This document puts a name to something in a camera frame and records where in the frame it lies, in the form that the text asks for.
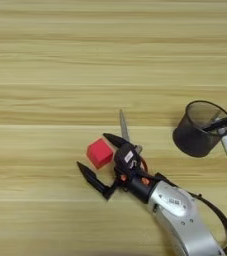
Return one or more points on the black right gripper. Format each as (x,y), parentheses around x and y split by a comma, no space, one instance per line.
(138,183)

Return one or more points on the red foam cube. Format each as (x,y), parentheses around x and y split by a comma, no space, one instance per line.
(100,154)

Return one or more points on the black marker pen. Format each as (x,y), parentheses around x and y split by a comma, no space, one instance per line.
(223,122)

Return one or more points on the black mesh pen cup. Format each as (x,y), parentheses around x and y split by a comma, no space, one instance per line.
(191,140)

